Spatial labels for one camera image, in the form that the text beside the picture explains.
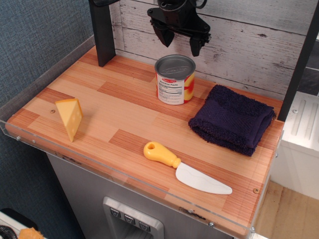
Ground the black vertical post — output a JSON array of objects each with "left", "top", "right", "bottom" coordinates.
[
  {"left": 89, "top": 0, "right": 116, "bottom": 67},
  {"left": 277, "top": 1, "right": 319, "bottom": 121}
]

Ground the toy tin can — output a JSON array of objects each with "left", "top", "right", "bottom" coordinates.
[{"left": 155, "top": 54, "right": 196, "bottom": 105}]

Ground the yellow toy cheese wedge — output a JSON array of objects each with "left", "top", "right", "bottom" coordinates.
[{"left": 55, "top": 99, "right": 83, "bottom": 142}]

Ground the black vertical post left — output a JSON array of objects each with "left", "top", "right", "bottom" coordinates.
[{"left": 89, "top": 0, "right": 116, "bottom": 67}]

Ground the folded dark blue towel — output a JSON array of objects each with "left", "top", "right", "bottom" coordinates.
[{"left": 188, "top": 85, "right": 275, "bottom": 156}]

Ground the white toy sink unit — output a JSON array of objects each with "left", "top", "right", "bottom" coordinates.
[{"left": 271, "top": 92, "right": 319, "bottom": 199}]

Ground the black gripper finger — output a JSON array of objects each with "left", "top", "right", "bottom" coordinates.
[
  {"left": 153, "top": 23, "right": 174, "bottom": 47},
  {"left": 189, "top": 35, "right": 207, "bottom": 57}
]

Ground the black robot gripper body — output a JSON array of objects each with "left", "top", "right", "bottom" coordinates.
[{"left": 147, "top": 0, "right": 210, "bottom": 42}]

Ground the silver toy fridge cabinet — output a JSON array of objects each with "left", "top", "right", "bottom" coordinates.
[{"left": 46, "top": 152, "right": 235, "bottom": 239}]

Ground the silver dispenser button panel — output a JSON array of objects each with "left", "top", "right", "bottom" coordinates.
[{"left": 103, "top": 196, "right": 165, "bottom": 239}]

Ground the black vertical post right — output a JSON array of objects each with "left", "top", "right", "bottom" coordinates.
[{"left": 277, "top": 1, "right": 319, "bottom": 121}]

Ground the clear acrylic table guard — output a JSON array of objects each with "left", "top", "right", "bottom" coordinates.
[{"left": 1, "top": 38, "right": 284, "bottom": 239}]

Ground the yellow handled toy knife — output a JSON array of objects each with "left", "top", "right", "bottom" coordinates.
[{"left": 144, "top": 141, "right": 232, "bottom": 195}]

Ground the orange object bottom left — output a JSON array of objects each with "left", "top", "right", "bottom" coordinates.
[{"left": 18, "top": 228, "right": 45, "bottom": 239}]

